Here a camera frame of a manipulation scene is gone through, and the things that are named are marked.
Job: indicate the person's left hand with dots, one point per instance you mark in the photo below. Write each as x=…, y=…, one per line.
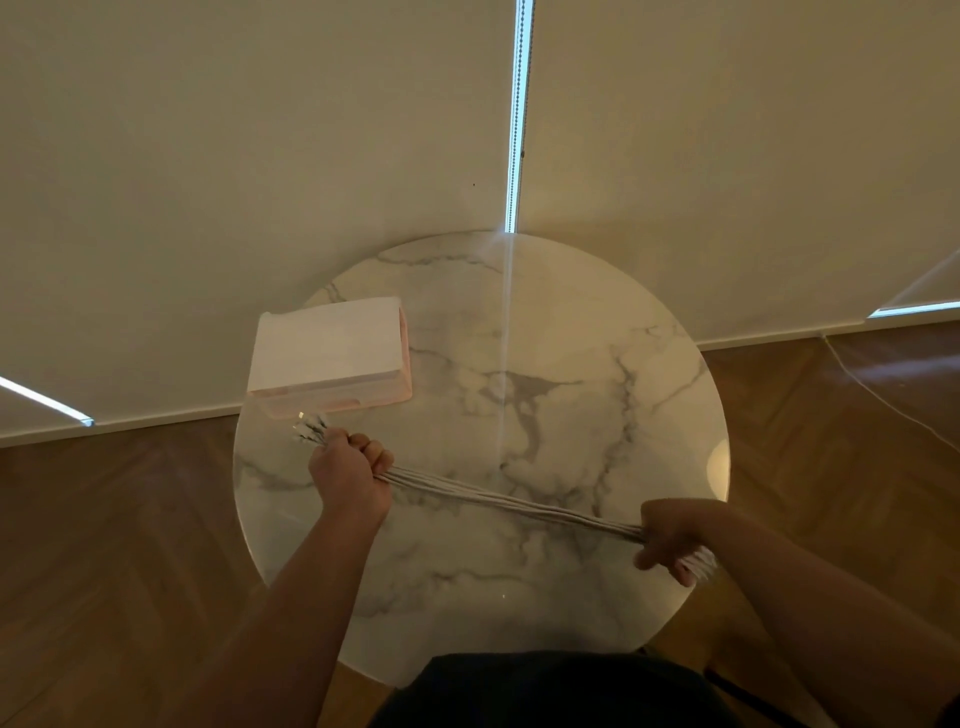
x=349, y=476

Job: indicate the person's right hand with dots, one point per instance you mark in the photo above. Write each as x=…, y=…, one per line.
x=671, y=532

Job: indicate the pink white storage box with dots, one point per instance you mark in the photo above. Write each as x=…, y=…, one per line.
x=330, y=341

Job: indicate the person's right forearm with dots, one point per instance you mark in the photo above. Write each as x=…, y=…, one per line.
x=832, y=637

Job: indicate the person's left forearm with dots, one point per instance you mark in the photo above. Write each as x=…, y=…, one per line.
x=270, y=637

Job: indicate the person's black clothing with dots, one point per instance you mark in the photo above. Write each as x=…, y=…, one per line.
x=555, y=694

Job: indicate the beige roller blind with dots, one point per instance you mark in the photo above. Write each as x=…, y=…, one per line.
x=750, y=150
x=225, y=165

